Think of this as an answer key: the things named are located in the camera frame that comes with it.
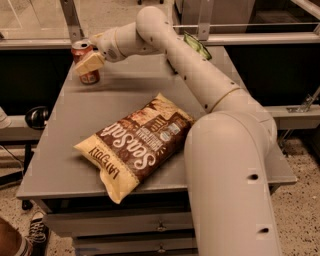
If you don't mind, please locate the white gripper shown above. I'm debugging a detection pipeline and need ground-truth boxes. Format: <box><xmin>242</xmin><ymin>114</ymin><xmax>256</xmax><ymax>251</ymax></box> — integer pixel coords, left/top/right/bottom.
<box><xmin>74</xmin><ymin>28</ymin><xmax>125</xmax><ymax>76</ymax></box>

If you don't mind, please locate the red coke can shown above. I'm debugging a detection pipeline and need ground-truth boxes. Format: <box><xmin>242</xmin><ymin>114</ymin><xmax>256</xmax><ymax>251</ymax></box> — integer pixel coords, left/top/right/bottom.
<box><xmin>71</xmin><ymin>40</ymin><xmax>100</xmax><ymax>85</ymax></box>

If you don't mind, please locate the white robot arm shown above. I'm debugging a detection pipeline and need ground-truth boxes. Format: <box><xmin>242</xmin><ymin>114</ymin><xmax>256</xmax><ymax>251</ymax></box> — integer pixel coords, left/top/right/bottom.
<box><xmin>75</xmin><ymin>7</ymin><xmax>282</xmax><ymax>256</ymax></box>

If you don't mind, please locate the brown chip bag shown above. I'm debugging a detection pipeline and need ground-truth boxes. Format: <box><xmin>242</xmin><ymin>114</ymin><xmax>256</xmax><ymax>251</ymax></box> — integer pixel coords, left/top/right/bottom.
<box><xmin>75</xmin><ymin>94</ymin><xmax>194</xmax><ymax>204</ymax></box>

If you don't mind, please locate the green chip bag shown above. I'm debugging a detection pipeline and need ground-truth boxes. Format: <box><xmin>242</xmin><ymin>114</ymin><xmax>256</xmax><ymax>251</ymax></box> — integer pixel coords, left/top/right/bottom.
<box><xmin>183</xmin><ymin>32</ymin><xmax>212</xmax><ymax>60</ymax></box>

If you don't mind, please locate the black round object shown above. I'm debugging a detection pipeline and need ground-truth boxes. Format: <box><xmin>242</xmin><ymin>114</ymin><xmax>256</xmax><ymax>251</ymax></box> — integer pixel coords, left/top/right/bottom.
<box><xmin>25</xmin><ymin>106</ymin><xmax>49</xmax><ymax>130</ymax></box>

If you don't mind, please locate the grey drawer cabinet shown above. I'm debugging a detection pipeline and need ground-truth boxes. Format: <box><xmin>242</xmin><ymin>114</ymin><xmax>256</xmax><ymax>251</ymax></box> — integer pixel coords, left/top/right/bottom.
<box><xmin>18</xmin><ymin>55</ymin><xmax>293</xmax><ymax>256</ymax></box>

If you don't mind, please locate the upper drawer knob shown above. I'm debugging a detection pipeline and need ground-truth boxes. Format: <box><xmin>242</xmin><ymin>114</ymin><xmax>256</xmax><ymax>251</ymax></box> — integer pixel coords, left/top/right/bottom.
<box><xmin>156</xmin><ymin>222</ymin><xmax>167</xmax><ymax>232</ymax></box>

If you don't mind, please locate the drawer knob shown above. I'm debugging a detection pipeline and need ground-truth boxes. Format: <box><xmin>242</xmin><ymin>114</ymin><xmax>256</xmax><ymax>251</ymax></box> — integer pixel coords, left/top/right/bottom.
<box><xmin>156</xmin><ymin>222</ymin><xmax>167</xmax><ymax>232</ymax></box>
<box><xmin>157</xmin><ymin>245</ymin><xmax>166</xmax><ymax>254</ymax></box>

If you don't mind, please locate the black sneaker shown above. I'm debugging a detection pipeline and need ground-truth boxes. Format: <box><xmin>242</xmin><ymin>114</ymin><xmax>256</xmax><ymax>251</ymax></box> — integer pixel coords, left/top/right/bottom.
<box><xmin>27</xmin><ymin>211</ymin><xmax>50</xmax><ymax>256</ymax></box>

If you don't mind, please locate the person's leg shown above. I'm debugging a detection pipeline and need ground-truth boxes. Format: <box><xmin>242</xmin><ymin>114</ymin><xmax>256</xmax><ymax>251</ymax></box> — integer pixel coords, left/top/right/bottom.
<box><xmin>0</xmin><ymin>217</ymin><xmax>33</xmax><ymax>256</ymax></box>

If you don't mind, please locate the lower drawer knob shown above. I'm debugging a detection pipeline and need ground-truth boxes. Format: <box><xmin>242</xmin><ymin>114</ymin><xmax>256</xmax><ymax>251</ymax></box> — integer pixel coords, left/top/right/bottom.
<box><xmin>157</xmin><ymin>245</ymin><xmax>166</xmax><ymax>254</ymax></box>

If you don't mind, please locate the metal railing frame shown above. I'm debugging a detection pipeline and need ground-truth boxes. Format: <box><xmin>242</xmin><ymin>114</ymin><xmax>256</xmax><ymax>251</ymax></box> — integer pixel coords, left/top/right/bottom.
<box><xmin>0</xmin><ymin>0</ymin><xmax>319</xmax><ymax>52</ymax></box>

